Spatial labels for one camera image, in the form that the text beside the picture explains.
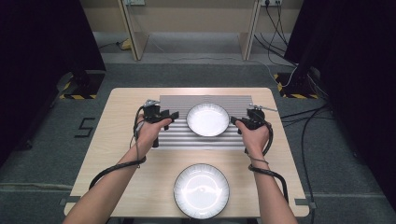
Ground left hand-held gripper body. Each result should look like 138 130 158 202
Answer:
142 99 172 149

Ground wooden frame leg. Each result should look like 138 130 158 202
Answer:
238 0 262 62
117 0 150 62

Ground dark curtain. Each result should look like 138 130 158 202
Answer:
283 0 396 214
0 0 107 167

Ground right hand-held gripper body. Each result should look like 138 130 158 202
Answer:
241 104 278 130

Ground white plate with dark rim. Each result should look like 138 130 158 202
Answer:
186 103 231 138
173 162 231 220

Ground person's left hand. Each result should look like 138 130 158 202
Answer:
135 115 173 155

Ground grey tape strip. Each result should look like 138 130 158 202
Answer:
58 195 82 207
293 198 318 210

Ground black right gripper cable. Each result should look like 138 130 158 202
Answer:
247 121 290 204

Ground black stand base striped tape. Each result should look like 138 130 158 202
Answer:
273 72 320 100
58 68 106 101

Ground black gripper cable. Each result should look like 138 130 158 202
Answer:
88 105 148 191
247 121 290 204

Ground grey striped placemat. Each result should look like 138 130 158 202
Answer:
151 94 254 151

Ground person's right hand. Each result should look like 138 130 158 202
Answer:
234 120 271 158

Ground black floor cable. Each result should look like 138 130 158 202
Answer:
299 106 316 224
279 105 332 129

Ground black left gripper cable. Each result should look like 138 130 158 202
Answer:
88 105 148 191

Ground thin wrist band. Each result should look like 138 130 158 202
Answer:
248 156 270 165

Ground black cables from wall socket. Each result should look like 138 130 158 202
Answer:
252 3 298 68

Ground white floor cable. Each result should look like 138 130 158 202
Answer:
148 29 299 89

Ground small yellow object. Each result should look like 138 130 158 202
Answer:
120 37 133 51

